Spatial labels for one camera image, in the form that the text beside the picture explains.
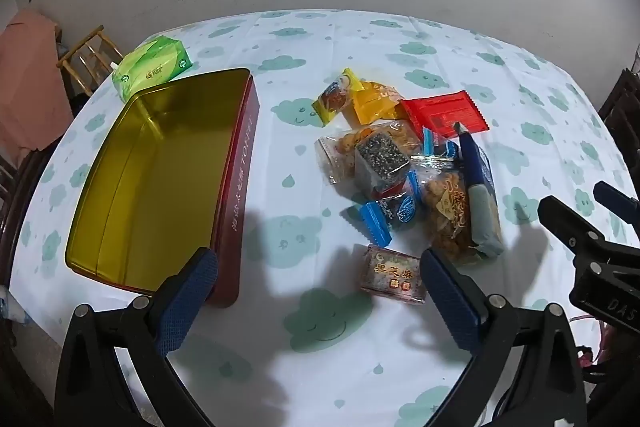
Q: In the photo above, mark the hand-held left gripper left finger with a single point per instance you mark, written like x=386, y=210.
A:
x=192, y=292

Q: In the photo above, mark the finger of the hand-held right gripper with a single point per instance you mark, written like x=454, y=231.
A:
x=620, y=204
x=567, y=224

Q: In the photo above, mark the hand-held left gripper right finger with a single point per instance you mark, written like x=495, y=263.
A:
x=450, y=302

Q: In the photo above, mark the brown candy packet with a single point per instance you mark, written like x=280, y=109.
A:
x=392, y=274

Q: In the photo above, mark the dark blue biscuit packet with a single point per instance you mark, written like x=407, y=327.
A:
x=485, y=207

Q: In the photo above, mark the clear dough twist packet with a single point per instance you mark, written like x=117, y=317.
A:
x=450, y=212

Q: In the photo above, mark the blue candy packet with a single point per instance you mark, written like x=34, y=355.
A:
x=387, y=214
x=435, y=147

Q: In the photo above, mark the gold tin box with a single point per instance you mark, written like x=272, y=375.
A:
x=160, y=177

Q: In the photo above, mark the sesame bar packet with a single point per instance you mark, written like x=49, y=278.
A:
x=382, y=159

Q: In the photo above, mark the red snack packet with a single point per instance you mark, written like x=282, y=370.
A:
x=445, y=112

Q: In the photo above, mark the clear fried cookie packet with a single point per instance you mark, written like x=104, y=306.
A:
x=342, y=147

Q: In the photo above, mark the orange snack packet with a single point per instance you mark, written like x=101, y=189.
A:
x=375, y=104

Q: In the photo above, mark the yellow picture snack packet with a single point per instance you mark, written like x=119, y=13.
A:
x=332, y=99

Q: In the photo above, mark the dark wooden chair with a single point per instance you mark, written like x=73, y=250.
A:
x=622, y=102

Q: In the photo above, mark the white blue paper roll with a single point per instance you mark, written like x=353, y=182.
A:
x=10, y=307

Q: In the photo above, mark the dark wooden bench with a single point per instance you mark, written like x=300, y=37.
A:
x=20, y=207

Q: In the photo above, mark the green tissue pack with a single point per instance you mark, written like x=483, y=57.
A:
x=150, y=67

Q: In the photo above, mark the light wooden chair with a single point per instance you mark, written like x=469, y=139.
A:
x=90, y=57

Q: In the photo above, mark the pink cloth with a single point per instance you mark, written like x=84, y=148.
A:
x=30, y=87

